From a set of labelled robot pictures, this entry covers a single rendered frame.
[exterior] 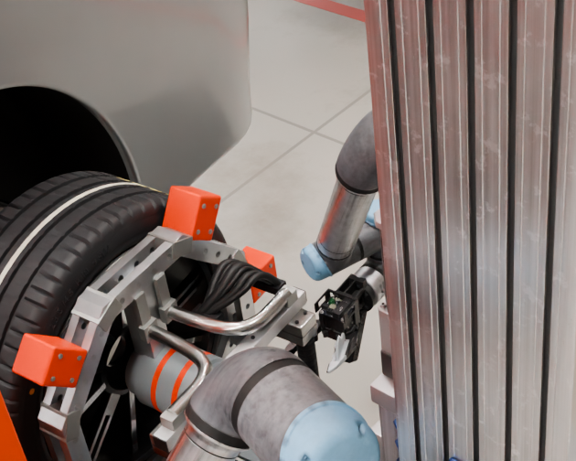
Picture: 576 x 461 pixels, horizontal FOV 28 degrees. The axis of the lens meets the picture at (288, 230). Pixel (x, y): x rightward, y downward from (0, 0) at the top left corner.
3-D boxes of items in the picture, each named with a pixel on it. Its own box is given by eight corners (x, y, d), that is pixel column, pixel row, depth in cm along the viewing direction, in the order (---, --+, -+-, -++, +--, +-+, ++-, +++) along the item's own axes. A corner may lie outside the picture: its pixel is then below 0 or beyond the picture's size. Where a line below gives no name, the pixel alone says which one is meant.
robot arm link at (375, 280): (357, 289, 240) (391, 301, 236) (346, 302, 237) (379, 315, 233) (355, 262, 235) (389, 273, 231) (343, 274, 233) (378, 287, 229)
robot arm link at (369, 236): (362, 230, 224) (366, 273, 231) (408, 208, 228) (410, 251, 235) (339, 212, 230) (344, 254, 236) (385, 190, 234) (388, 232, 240)
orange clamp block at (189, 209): (181, 230, 223) (191, 186, 222) (213, 241, 220) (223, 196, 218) (159, 230, 218) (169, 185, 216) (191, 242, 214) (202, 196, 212)
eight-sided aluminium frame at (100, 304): (245, 373, 258) (208, 178, 224) (269, 383, 254) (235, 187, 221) (83, 551, 225) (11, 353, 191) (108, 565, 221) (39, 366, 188)
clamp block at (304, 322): (280, 316, 223) (276, 296, 220) (318, 331, 219) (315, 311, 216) (264, 332, 220) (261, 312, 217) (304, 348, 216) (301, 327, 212)
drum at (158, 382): (173, 367, 233) (161, 316, 224) (258, 404, 222) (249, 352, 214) (129, 412, 224) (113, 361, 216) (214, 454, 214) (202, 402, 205)
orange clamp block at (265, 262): (225, 294, 243) (250, 269, 249) (255, 305, 239) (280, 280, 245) (220, 269, 239) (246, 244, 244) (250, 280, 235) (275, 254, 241)
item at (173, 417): (153, 330, 213) (142, 287, 206) (236, 366, 203) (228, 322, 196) (90, 391, 202) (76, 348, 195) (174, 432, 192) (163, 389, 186)
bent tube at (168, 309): (217, 268, 225) (208, 226, 218) (298, 298, 215) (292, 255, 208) (160, 323, 214) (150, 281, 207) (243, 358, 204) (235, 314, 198)
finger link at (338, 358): (325, 355, 216) (332, 321, 223) (327, 377, 220) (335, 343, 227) (340, 356, 215) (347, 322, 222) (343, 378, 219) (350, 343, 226)
